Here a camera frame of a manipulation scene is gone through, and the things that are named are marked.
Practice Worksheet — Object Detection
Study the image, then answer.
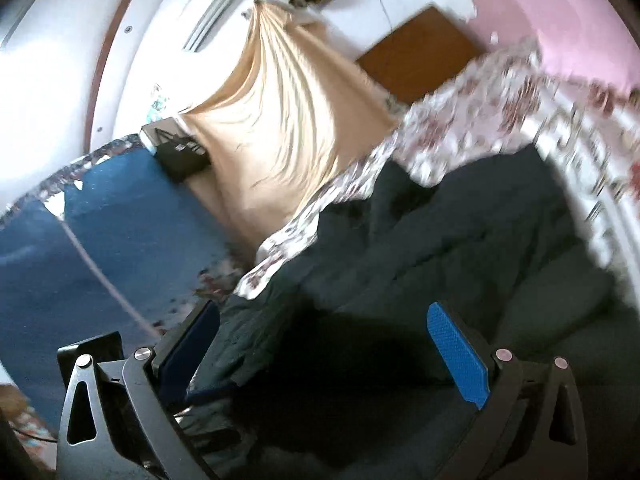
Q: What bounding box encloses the beige hanging cloth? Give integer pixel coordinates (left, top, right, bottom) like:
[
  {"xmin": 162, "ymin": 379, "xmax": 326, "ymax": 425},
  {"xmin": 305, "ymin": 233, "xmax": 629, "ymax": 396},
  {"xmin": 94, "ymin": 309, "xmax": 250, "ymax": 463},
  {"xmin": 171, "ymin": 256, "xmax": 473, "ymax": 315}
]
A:
[{"xmin": 182, "ymin": 0, "xmax": 398, "ymax": 261}]

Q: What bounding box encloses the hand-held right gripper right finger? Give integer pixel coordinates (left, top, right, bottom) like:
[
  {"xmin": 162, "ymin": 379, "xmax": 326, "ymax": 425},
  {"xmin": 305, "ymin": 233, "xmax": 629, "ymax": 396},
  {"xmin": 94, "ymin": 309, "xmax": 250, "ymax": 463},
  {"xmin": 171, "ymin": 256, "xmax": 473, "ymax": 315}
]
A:
[{"xmin": 426, "ymin": 302, "xmax": 590, "ymax": 480}]

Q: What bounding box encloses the blue floral-bordered curtain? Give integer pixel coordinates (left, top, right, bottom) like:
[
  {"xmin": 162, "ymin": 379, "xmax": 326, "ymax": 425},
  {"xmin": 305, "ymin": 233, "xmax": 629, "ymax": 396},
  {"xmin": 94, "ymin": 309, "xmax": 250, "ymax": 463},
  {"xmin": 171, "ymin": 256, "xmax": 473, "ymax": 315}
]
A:
[{"xmin": 0, "ymin": 135, "xmax": 236, "ymax": 431}]

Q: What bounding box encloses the black bag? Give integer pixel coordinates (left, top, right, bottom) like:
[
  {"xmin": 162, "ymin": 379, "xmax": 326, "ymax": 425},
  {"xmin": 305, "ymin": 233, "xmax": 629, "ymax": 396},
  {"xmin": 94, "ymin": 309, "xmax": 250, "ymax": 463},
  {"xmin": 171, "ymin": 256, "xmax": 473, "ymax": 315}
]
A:
[{"xmin": 140, "ymin": 116, "xmax": 211, "ymax": 183}]

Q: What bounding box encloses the brown wooden frame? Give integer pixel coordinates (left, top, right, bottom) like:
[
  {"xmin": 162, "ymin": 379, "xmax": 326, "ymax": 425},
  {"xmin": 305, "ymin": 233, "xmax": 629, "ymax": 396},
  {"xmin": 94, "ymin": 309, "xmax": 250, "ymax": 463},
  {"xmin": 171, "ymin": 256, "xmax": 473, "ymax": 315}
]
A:
[{"xmin": 84, "ymin": 0, "xmax": 153, "ymax": 153}]

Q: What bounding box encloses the floral satin bedspread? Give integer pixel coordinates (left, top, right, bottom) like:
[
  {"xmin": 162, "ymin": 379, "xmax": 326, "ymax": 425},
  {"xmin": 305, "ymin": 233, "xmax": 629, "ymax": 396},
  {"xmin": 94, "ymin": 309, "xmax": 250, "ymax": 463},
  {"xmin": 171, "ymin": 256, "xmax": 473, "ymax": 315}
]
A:
[{"xmin": 235, "ymin": 37, "xmax": 640, "ymax": 301}]

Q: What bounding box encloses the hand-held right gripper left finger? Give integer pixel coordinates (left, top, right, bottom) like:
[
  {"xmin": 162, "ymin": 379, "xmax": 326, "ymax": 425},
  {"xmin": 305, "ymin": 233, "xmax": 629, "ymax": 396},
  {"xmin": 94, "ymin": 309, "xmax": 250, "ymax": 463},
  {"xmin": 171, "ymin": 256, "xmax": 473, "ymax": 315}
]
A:
[{"xmin": 56, "ymin": 301, "xmax": 221, "ymax": 480}]

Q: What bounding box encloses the pink curtain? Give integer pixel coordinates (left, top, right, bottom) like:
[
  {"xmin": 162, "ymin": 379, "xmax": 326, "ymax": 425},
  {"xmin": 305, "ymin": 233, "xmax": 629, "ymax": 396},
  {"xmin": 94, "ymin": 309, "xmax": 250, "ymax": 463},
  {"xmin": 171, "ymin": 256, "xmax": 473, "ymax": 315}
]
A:
[{"xmin": 470, "ymin": 0, "xmax": 640, "ymax": 98}]

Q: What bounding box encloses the white air conditioner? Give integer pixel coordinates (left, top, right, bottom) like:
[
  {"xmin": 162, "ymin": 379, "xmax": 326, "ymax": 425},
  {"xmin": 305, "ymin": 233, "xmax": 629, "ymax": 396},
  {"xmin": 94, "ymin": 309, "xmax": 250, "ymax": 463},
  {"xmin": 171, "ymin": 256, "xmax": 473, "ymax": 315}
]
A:
[{"xmin": 180, "ymin": 0, "xmax": 246, "ymax": 53}]

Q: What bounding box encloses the brown wooden headboard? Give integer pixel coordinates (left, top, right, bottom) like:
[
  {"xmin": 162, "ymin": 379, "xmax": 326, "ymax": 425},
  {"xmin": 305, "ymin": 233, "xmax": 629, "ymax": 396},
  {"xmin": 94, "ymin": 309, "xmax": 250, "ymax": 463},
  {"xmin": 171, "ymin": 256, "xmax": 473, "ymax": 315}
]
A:
[{"xmin": 356, "ymin": 5, "xmax": 488, "ymax": 106}]

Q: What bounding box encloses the dark green large garment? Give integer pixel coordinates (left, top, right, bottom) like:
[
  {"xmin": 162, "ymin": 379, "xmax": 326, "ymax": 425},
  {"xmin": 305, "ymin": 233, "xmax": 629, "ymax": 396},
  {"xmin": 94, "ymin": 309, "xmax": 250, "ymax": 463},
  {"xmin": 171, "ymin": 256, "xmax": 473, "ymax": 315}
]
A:
[{"xmin": 187, "ymin": 142, "xmax": 640, "ymax": 480}]

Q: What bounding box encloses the white cord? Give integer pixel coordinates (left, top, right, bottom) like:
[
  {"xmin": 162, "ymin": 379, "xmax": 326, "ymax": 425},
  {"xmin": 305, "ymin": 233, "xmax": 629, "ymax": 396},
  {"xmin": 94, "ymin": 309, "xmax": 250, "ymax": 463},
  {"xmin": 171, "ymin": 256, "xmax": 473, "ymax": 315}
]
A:
[{"xmin": 59, "ymin": 217, "xmax": 162, "ymax": 337}]

